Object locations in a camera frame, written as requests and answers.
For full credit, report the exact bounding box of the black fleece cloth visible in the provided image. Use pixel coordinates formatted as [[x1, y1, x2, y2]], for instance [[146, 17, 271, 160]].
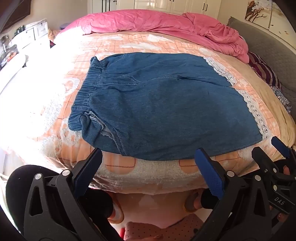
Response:
[[5, 164, 55, 235]]

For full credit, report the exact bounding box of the pink dotted cloth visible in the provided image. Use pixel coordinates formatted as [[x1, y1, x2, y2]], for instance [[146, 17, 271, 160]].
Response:
[[124, 213, 205, 241]]

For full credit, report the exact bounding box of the pink duvet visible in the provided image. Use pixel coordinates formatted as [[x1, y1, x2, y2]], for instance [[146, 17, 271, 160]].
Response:
[[60, 10, 250, 64]]

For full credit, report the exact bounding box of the white wardrobe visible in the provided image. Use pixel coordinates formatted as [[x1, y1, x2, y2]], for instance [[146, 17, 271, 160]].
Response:
[[92, 0, 223, 16]]

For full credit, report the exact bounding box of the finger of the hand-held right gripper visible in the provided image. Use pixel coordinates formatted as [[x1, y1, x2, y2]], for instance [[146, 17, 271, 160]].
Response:
[[270, 136, 291, 160], [251, 146, 281, 186]]

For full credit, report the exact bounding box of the orange bear print blanket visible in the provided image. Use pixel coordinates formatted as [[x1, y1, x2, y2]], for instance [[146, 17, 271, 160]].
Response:
[[0, 30, 296, 216]]

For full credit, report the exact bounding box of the tree branch wall painting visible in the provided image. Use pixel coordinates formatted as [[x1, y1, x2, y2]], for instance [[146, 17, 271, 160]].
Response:
[[245, 0, 296, 41]]

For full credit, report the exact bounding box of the purple striped pillow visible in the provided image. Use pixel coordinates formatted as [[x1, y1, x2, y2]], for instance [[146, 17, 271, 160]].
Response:
[[248, 52, 282, 90]]

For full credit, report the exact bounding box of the white drawer dresser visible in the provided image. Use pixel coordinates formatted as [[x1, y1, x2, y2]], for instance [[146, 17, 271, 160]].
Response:
[[10, 20, 51, 51]]

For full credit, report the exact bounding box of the dark wall television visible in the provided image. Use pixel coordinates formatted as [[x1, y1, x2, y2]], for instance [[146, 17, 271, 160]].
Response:
[[0, 0, 31, 34]]

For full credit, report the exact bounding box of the floral patterned cloth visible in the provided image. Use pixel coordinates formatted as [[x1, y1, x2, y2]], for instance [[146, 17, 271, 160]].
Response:
[[271, 85, 292, 114]]

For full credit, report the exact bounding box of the grey padded headboard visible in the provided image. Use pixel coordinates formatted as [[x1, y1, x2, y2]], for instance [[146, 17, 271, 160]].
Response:
[[227, 16, 296, 114]]

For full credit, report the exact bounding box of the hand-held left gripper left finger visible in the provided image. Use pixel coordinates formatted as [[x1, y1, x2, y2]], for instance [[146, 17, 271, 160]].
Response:
[[23, 148, 116, 241]]

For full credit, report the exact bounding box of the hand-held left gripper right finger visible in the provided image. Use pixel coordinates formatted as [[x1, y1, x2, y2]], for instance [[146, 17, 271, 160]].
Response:
[[192, 148, 275, 241]]

